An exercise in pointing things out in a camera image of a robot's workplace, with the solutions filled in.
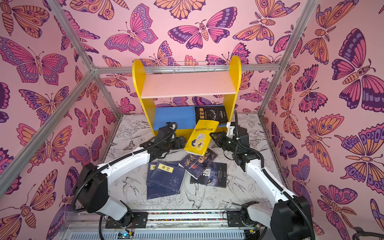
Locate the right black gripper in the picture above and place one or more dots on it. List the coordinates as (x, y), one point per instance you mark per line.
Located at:
(223, 141)

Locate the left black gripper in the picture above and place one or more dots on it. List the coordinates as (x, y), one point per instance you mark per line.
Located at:
(182, 143)

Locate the yellow cartoon book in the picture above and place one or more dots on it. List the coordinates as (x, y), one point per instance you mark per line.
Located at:
(199, 140)

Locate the black book orange title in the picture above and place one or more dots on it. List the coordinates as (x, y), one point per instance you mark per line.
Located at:
(212, 113)

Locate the purple book gold characters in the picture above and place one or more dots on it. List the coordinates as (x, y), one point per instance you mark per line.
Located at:
(195, 165)

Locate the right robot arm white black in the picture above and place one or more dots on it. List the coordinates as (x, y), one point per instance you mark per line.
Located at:
(290, 218)

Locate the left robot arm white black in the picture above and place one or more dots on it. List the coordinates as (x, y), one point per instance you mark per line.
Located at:
(91, 192)

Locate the navy book yellow label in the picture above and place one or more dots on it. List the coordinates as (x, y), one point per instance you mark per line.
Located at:
(168, 175)

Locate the black wolf eye book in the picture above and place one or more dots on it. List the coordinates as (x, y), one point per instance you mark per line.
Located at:
(215, 176)

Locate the yellow pink blue bookshelf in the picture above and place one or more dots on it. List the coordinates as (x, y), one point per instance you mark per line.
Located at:
(185, 81)

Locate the navy book underneath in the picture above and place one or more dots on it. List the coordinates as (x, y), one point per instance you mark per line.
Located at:
(156, 191)

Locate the small green circuit board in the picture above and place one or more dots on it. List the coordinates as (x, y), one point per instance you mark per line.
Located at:
(125, 236)

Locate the aluminium front rail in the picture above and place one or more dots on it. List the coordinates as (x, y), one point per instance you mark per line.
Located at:
(164, 220)

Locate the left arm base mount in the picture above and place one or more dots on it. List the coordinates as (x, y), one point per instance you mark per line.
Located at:
(137, 220)

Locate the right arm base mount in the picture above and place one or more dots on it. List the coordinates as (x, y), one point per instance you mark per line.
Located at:
(237, 219)

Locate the white slotted cable duct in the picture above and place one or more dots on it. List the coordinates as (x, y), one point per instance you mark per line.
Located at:
(182, 235)

